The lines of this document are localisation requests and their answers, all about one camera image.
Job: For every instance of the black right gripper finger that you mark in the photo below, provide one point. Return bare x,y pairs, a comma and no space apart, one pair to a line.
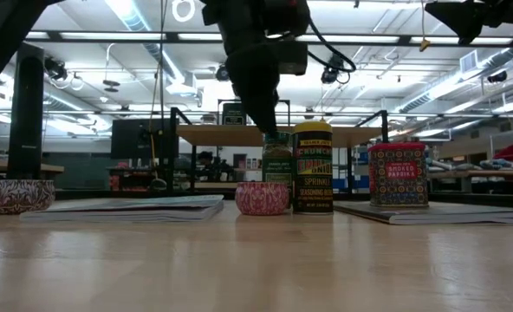
466,26
460,5

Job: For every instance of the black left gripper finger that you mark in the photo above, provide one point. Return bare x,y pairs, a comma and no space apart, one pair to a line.
256,86

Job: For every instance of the dark green spice tin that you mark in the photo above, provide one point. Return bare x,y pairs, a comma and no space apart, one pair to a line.
233,115

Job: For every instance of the small glass spice jar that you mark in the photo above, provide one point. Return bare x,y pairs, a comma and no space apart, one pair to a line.
209,119

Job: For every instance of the green lidded herb jar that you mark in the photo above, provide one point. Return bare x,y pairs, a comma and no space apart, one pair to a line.
278,167

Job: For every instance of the yellow-lid seasoning jar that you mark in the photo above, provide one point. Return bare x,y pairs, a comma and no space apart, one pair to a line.
312,173

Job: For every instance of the red smoked paprika tin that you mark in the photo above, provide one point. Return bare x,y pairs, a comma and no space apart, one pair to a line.
398,173

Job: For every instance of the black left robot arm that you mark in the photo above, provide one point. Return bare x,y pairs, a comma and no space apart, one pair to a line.
5,34

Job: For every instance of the wooden shelf riser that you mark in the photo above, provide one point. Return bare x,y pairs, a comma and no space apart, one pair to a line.
222,135

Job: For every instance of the ceiling air vent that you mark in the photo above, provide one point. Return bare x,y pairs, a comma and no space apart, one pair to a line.
469,61

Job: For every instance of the yellow hanging tag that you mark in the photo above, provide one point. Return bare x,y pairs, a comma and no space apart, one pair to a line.
424,44

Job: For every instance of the black ceiling-mounted device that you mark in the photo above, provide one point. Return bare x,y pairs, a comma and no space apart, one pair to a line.
55,69
497,76

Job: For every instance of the person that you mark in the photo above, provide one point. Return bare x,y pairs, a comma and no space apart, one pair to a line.
205,157

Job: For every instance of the centre pink patterned bowl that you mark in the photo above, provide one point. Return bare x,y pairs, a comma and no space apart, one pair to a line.
261,199

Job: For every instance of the black monitor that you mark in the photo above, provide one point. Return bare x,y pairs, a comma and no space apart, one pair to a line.
128,138

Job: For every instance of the wooden workbench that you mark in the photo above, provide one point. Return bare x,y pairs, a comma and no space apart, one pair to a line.
53,168
477,174

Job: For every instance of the Yellowstone book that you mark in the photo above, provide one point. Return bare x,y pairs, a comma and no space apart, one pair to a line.
131,208

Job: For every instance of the Acadia book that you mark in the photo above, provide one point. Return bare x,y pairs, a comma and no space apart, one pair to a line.
456,214

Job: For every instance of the black column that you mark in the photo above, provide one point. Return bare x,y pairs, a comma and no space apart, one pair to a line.
26,108

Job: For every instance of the black dome camera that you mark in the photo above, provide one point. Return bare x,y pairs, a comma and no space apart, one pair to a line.
328,77
222,73

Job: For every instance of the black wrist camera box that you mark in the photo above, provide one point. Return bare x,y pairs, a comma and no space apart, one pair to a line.
293,58

